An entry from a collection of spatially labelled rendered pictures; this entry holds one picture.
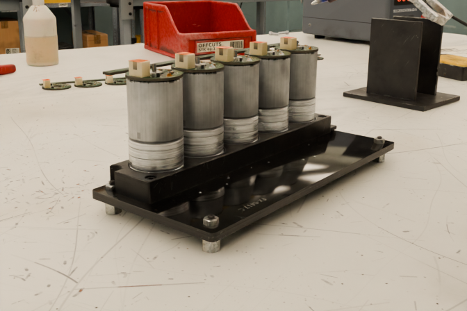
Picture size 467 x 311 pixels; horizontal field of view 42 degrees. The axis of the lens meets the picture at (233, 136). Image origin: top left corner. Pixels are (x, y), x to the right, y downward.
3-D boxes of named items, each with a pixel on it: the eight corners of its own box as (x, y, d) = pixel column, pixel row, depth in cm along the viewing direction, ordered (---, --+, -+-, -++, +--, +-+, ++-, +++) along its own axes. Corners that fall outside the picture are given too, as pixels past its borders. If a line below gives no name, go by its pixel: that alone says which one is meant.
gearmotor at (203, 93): (233, 166, 30) (234, 62, 29) (200, 179, 28) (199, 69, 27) (196, 156, 32) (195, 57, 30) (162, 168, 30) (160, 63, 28)
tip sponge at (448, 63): (501, 77, 61) (503, 62, 61) (461, 81, 59) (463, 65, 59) (445, 66, 68) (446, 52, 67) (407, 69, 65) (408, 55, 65)
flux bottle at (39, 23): (60, 61, 68) (54, -31, 66) (56, 66, 65) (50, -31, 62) (29, 61, 68) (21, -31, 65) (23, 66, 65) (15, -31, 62)
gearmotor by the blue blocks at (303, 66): (322, 131, 36) (326, 45, 35) (299, 140, 35) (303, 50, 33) (287, 124, 38) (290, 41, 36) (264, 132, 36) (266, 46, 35)
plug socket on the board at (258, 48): (269, 54, 32) (270, 41, 32) (260, 56, 32) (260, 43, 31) (258, 53, 33) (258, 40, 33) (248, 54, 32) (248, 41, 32)
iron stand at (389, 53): (391, 148, 49) (469, 57, 43) (324, 76, 53) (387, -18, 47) (428, 135, 53) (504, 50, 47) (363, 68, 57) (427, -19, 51)
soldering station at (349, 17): (431, 41, 89) (438, -27, 86) (385, 48, 82) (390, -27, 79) (348, 32, 100) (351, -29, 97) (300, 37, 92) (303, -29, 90)
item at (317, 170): (290, 137, 39) (290, 120, 39) (394, 160, 35) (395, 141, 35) (91, 212, 27) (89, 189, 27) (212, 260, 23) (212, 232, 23)
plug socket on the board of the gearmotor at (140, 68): (155, 76, 26) (154, 60, 26) (140, 78, 25) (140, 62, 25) (142, 73, 26) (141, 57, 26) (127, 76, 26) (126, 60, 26)
